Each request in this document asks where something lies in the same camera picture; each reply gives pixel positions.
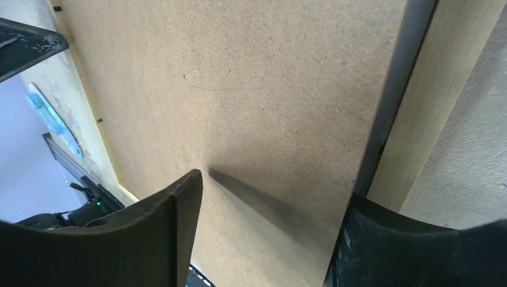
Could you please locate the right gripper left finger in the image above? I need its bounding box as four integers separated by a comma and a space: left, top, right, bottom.
1, 169, 203, 286

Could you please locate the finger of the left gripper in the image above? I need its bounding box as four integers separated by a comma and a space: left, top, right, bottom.
1, 18, 69, 82

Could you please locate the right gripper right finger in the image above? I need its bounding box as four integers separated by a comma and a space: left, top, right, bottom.
324, 194, 506, 286

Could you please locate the brown backing board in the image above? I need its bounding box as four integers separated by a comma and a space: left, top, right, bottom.
62, 1, 409, 286

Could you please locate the wooden picture frame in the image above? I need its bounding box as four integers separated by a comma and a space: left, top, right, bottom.
53, 1, 505, 207

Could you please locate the blue white tape dispenser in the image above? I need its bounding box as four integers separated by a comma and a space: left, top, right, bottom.
26, 83, 84, 158

